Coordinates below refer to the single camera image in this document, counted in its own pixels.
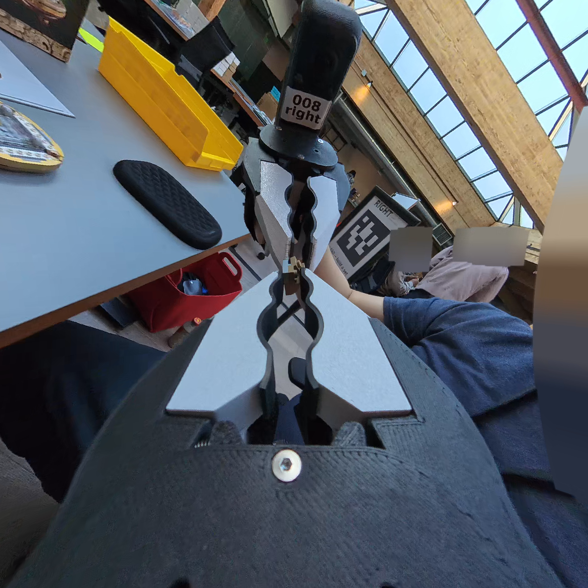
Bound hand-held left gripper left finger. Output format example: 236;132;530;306
166;270;282;444

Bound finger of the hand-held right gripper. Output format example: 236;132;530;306
254;160;296;273
301;176;344;273

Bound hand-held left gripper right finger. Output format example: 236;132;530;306
294;269;413;445

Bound small tan grey lego piece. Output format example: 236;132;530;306
282;257;307;296

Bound person's right forearm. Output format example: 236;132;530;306
315;250;386;322

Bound round lego base model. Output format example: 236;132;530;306
0;102;65;173

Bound lego instruction booklet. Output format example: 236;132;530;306
0;40;75;118

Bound black lego set box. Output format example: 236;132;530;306
0;0;90;62

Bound black framed marker sign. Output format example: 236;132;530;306
328;186;421;282

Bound tan bottle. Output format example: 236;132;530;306
168;317;203;349

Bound red felt bag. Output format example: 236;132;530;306
126;252;243;334

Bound person's navy shirt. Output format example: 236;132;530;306
383;296;588;588

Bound black wrist rest pad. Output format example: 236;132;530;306
112;159;223;251

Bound black office chair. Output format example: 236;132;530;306
181;16;235;74

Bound yellow plastic bin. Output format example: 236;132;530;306
99;17;244;172

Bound person's dark trousers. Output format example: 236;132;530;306
0;320;184;503

